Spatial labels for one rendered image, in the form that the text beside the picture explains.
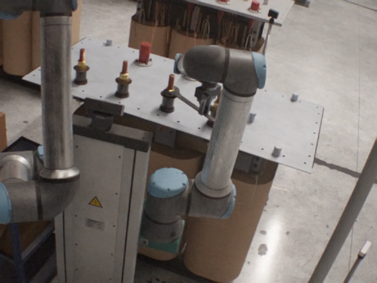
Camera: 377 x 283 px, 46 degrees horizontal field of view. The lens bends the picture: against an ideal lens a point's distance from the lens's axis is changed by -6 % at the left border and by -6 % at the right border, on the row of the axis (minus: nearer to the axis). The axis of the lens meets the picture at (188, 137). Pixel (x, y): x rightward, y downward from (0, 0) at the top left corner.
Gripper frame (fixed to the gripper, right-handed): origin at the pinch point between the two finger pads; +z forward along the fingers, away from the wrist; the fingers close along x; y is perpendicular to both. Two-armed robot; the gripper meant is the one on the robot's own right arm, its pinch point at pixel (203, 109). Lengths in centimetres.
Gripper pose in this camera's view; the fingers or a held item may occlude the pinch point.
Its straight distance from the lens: 232.2
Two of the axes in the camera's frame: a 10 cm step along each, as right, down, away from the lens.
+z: -1.6, 8.2, 5.5
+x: 7.4, -2.7, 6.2
